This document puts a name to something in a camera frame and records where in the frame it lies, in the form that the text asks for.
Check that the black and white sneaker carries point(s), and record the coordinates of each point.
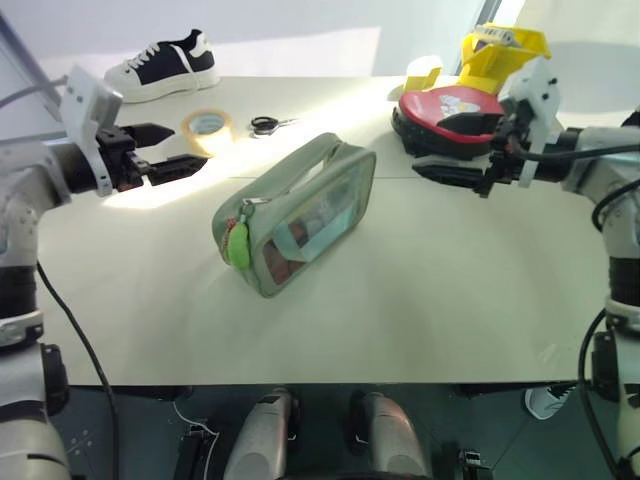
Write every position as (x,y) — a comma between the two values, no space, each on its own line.
(165,67)

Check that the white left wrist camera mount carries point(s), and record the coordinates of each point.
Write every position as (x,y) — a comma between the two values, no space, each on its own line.
(87,107)

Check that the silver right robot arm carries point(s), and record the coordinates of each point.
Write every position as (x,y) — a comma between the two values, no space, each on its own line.
(622,240)

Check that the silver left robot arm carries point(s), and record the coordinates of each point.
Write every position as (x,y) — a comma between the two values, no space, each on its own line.
(22,200)

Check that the white shoe on floor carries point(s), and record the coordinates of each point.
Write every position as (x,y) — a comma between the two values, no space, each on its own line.
(547,400)

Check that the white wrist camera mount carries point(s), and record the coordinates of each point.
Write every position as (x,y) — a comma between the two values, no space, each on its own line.
(87,107)
(535,87)

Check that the beige tape roll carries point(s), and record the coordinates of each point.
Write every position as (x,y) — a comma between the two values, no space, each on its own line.
(212,137)

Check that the silver right robot leg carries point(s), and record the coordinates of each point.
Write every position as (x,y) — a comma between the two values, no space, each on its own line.
(392,435)

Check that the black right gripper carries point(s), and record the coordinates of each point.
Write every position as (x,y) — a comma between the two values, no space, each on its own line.
(507,155)

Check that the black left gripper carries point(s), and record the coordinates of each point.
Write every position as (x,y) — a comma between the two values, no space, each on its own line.
(120,160)

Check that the silver robot leg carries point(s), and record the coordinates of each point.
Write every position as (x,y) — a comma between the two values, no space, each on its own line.
(260,435)
(392,435)

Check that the black box with red lid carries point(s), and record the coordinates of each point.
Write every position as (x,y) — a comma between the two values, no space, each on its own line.
(440,107)

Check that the green zipper charm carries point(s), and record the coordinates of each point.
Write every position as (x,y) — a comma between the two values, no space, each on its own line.
(237,245)

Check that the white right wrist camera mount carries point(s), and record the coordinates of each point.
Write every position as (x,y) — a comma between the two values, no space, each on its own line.
(535,87)

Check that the silver left robot leg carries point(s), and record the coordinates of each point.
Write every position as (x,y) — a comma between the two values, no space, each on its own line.
(260,435)

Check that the green transparent pouch bag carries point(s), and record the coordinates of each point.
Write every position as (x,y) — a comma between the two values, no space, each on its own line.
(305,190)

